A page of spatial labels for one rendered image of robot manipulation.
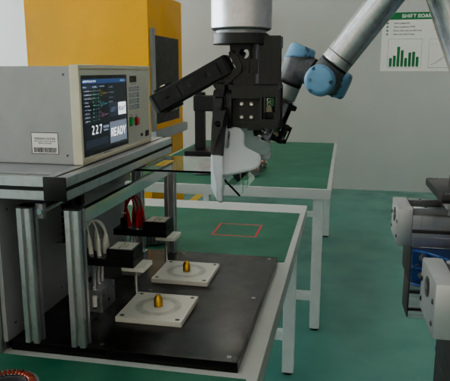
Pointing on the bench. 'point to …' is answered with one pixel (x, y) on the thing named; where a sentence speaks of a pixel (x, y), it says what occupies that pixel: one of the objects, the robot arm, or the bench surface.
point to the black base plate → (238, 284)
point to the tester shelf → (59, 175)
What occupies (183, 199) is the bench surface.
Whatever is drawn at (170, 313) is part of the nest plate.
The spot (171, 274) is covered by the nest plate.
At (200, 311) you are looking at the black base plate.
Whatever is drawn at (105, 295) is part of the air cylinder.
